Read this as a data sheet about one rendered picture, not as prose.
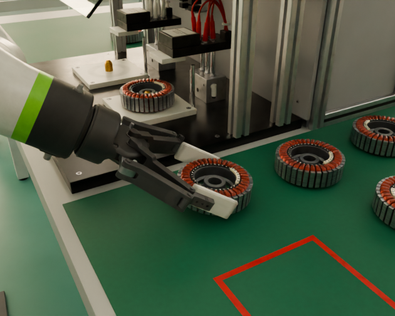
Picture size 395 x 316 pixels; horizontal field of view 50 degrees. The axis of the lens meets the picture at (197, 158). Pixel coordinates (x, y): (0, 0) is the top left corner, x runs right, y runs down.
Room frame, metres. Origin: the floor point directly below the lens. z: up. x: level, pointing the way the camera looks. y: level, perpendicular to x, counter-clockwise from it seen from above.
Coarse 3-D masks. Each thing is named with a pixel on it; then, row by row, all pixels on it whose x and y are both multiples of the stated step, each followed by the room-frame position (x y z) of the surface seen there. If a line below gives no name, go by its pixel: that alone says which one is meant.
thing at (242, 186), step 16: (208, 160) 0.57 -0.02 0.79; (224, 160) 0.57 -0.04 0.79; (192, 176) 0.52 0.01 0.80; (208, 176) 0.54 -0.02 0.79; (224, 176) 0.55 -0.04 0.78; (240, 176) 0.53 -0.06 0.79; (224, 192) 0.48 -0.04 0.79; (240, 192) 0.49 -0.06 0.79; (192, 208) 0.48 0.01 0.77; (240, 208) 0.48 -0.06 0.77
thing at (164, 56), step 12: (168, 36) 0.83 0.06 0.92; (180, 36) 0.83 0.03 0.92; (192, 36) 0.84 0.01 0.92; (216, 36) 0.92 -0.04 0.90; (168, 48) 0.83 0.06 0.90; (180, 48) 0.83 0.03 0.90; (192, 48) 0.84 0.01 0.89; (204, 48) 0.85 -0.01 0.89; (216, 48) 0.87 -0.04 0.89; (228, 48) 0.88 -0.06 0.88; (156, 60) 0.83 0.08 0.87; (168, 60) 0.82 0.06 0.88; (180, 60) 0.83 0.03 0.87; (204, 60) 0.91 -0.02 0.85
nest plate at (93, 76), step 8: (96, 64) 1.09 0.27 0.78; (104, 64) 1.09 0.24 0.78; (112, 64) 1.09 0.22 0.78; (120, 64) 1.09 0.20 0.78; (128, 64) 1.09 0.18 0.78; (80, 72) 1.02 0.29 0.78; (88, 72) 1.02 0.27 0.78; (96, 72) 1.02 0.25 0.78; (104, 72) 1.02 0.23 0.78; (112, 72) 1.02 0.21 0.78; (120, 72) 1.02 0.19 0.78; (128, 72) 1.02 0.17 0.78; (136, 72) 1.02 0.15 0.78; (88, 80) 0.96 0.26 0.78; (96, 80) 0.96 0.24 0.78; (104, 80) 0.96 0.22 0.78; (112, 80) 0.96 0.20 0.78; (120, 80) 0.97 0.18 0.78; (128, 80) 0.98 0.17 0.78
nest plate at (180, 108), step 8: (176, 96) 0.86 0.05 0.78; (104, 104) 0.84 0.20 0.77; (112, 104) 0.82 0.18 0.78; (120, 104) 0.82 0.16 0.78; (176, 104) 0.82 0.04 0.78; (184, 104) 0.82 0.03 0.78; (120, 112) 0.78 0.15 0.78; (128, 112) 0.78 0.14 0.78; (136, 112) 0.78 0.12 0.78; (144, 112) 0.78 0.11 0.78; (152, 112) 0.78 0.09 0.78; (160, 112) 0.78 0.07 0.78; (168, 112) 0.78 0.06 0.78; (176, 112) 0.78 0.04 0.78; (184, 112) 0.78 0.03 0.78; (192, 112) 0.79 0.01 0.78; (136, 120) 0.74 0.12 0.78; (144, 120) 0.74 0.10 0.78; (152, 120) 0.75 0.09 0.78; (160, 120) 0.76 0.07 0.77; (168, 120) 0.76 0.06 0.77
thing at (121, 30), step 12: (120, 12) 1.06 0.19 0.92; (132, 12) 1.05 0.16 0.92; (144, 12) 1.05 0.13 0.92; (120, 24) 1.06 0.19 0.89; (132, 24) 1.03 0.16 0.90; (144, 24) 1.05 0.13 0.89; (156, 24) 1.06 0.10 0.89; (168, 24) 1.08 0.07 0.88; (180, 24) 1.10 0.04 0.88; (156, 36) 1.12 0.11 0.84
